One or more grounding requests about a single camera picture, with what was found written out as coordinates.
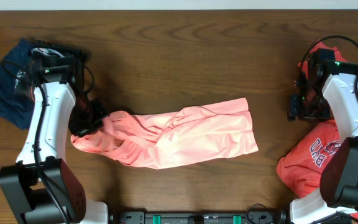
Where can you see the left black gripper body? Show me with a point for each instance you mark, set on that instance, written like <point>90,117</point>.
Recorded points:
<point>89,123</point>

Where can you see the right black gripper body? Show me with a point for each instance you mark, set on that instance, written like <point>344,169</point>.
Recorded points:
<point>313,105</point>

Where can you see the pink shirt with bronze lettering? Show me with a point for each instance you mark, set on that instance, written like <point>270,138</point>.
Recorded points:
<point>161,141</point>

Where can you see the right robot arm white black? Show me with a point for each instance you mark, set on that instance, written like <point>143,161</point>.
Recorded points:
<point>338,189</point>

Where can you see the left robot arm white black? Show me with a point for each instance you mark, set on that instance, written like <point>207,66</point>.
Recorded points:
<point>40,187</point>

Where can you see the red shirt with navy lettering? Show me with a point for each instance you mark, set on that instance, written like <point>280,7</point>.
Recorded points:
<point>301,169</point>

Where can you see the black shirt orange swirl print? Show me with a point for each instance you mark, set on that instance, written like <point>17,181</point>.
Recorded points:
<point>27,80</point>

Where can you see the navy blue folded shirt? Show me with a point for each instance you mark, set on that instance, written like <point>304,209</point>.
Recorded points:
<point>15,108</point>

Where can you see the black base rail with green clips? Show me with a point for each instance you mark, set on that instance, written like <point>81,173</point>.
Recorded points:
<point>255,214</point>

